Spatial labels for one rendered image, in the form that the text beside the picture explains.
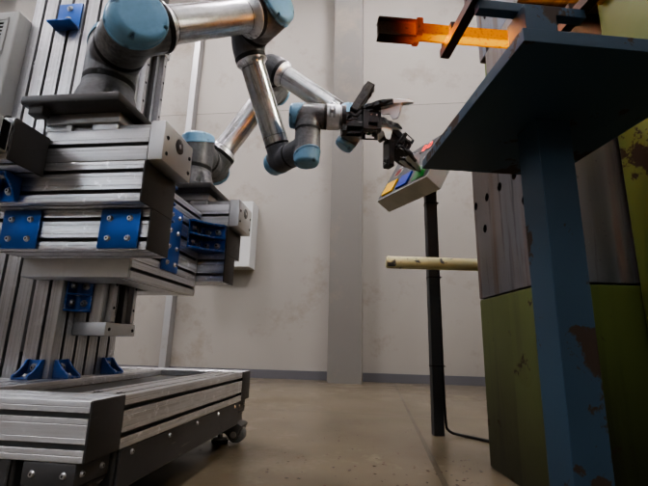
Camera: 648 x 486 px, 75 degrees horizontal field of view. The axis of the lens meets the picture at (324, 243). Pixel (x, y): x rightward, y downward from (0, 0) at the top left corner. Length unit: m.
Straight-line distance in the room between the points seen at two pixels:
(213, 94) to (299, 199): 1.67
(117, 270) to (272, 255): 3.32
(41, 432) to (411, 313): 3.58
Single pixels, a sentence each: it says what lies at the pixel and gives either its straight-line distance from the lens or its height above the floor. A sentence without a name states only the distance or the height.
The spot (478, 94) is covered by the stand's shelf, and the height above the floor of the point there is 0.70.
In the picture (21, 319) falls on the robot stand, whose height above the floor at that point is 0.36.
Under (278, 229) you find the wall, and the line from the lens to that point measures 4.37.
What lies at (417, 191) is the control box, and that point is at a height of 0.94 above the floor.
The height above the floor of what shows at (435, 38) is 0.97.
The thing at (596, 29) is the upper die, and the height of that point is 1.26.
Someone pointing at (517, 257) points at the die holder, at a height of 0.55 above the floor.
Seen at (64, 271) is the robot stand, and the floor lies 0.47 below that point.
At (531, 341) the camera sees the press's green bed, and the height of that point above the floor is 0.34.
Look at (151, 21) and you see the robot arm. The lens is 1.06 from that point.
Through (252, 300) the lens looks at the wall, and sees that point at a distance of 4.29.
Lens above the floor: 0.32
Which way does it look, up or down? 14 degrees up
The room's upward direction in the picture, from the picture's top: 1 degrees clockwise
